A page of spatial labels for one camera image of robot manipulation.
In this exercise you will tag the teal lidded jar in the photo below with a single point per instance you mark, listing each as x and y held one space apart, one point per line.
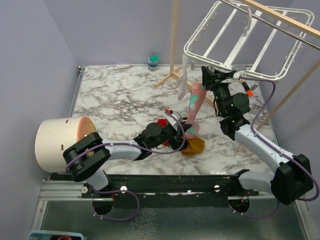
152 63

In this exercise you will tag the black sock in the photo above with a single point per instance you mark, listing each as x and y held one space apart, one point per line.
177 145

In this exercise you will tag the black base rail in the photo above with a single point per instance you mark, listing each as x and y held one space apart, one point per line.
156 191

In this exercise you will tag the pink sock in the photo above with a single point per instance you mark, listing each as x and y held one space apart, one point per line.
197 98

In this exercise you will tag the red sock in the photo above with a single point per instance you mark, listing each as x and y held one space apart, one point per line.
163 122

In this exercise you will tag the blue bin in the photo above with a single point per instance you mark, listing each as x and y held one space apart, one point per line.
54 235

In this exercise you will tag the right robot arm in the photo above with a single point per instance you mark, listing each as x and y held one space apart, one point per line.
291 175

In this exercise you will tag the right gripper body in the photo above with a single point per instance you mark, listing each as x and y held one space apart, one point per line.
221 90

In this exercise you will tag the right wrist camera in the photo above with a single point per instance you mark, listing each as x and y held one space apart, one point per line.
239 72

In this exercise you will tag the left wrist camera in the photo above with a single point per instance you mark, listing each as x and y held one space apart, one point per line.
173 118

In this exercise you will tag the white plastic sock hanger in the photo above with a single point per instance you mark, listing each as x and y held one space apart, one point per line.
234 34

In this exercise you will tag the wooden clothes rack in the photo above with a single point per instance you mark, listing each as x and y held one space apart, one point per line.
307 61

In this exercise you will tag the cream cylindrical container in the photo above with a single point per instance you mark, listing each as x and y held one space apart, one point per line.
54 136

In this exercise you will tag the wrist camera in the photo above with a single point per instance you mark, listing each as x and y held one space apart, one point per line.
173 118
239 72

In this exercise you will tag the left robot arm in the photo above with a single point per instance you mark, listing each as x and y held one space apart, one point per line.
85 158

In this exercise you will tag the white sock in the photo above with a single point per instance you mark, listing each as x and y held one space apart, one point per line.
182 81

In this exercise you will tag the black orange highlighter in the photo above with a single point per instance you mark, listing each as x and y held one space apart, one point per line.
247 89

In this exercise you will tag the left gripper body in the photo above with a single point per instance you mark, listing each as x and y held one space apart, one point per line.
167 134

